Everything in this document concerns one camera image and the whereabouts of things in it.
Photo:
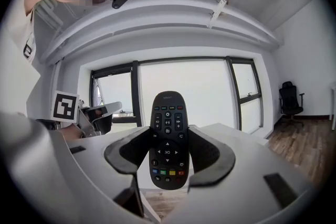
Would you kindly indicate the black office chair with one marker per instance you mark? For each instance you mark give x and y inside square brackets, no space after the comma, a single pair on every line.
[290,105]

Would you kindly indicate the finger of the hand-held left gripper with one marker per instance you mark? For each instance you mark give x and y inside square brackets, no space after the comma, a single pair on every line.
[103,124]
[110,107]

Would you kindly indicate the white ceiling bracket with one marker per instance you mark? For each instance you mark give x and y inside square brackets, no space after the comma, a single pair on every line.
[218,11]

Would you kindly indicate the black framed window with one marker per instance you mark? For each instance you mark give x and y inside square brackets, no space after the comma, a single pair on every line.
[136,91]

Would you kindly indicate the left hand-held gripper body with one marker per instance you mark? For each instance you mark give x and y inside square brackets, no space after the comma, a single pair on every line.
[64,107]

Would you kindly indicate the black white chest tag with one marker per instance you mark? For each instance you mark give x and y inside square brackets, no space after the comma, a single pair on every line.
[28,49]

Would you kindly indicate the person's left hand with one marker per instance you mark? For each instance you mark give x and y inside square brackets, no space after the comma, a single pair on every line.
[71,133]

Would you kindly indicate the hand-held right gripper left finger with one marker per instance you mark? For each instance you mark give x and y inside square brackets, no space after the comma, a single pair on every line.
[78,178]

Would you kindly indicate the white ceiling vent grille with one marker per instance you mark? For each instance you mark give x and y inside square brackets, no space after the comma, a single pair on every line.
[52,15]

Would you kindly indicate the black remote control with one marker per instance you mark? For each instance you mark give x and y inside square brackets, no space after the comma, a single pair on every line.
[168,139]

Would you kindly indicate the person's white printed shirt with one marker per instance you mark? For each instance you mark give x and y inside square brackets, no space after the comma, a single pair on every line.
[15,73]

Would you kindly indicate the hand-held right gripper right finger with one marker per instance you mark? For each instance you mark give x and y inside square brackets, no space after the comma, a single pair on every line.
[244,186]

